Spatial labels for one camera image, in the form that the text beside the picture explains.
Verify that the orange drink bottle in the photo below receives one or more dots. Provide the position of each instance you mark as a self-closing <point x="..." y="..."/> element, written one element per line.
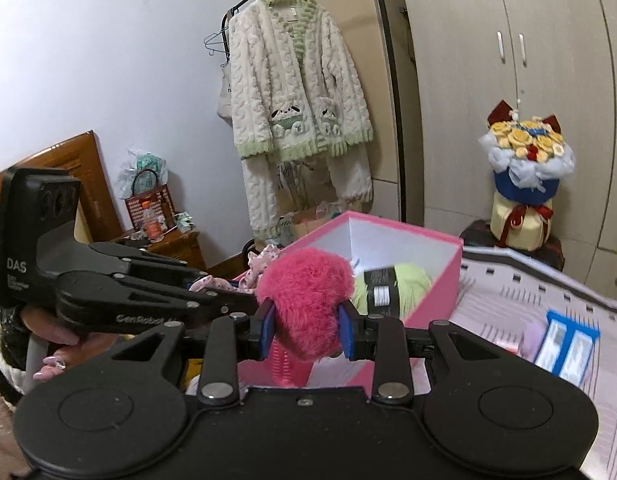
<point x="153" y="230"/>

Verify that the pink floral fabric pouch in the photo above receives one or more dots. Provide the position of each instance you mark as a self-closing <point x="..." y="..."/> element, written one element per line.
<point x="258" y="265"/>

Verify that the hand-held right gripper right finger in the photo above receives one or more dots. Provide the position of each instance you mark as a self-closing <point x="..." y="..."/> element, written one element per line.
<point x="346" y="332"/>

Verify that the pink fuzzy garment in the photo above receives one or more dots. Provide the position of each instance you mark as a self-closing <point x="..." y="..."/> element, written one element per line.
<point x="3" y="435"/>

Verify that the person's left hand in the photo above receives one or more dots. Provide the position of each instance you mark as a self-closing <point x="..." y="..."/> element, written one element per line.
<point x="48" y="332"/>

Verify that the beige tote bag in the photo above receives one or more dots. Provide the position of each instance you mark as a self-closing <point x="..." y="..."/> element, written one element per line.
<point x="224" y="105"/>

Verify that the person's left forearm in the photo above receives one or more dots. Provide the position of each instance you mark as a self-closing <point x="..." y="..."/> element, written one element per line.
<point x="8" y="345"/>

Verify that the striped tablecloth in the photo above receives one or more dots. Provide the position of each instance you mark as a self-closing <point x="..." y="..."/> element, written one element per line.
<point x="488" y="300"/>

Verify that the beige wardrobe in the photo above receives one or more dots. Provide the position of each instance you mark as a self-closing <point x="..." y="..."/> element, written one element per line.
<point x="383" y="85"/>

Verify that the dark stool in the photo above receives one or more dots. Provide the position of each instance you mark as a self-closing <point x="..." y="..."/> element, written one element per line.
<point x="476" y="235"/>

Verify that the green yarn ball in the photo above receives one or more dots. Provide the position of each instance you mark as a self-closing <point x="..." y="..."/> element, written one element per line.
<point x="413" y="285"/>

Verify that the white green fleece jacket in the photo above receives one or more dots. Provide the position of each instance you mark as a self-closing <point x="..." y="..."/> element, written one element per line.
<point x="268" y="85"/>

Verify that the wooden nightstand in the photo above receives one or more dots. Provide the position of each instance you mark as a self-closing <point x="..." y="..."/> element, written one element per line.
<point x="183" y="252"/>

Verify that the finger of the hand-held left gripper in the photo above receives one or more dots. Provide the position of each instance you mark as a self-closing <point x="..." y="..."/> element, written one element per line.
<point x="153" y="260"/>
<point x="213" y="302"/>

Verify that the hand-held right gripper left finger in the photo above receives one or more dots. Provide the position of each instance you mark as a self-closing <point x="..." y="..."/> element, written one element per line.
<point x="266" y="330"/>

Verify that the plastic bag green contents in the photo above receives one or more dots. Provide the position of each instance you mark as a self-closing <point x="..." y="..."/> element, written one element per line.
<point x="148" y="162"/>

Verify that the blue packet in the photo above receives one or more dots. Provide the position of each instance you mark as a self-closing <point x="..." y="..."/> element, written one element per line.
<point x="563" y="342"/>

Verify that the white fleece pants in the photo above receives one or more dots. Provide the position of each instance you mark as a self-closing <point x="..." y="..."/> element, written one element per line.
<point x="258" y="195"/>

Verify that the wooden headboard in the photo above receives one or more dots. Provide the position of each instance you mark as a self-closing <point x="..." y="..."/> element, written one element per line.
<point x="88" y="185"/>

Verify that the small tissue pack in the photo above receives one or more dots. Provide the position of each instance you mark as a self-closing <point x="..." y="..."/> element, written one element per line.
<point x="184" y="222"/>

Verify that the crochet flower bouquet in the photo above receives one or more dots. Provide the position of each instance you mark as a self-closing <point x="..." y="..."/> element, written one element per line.
<point x="526" y="190"/>

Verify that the pink cardboard box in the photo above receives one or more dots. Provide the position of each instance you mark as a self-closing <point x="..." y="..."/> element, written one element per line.
<point x="428" y="285"/>

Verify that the grey wardrobe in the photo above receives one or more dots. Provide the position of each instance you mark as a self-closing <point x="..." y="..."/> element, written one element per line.
<point x="463" y="110"/>

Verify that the pink fluffy hair clip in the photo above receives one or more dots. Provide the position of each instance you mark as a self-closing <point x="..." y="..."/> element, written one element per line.
<point x="303" y="300"/>

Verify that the red woven basket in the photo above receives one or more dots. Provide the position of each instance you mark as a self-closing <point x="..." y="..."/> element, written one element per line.
<point x="136" y="212"/>

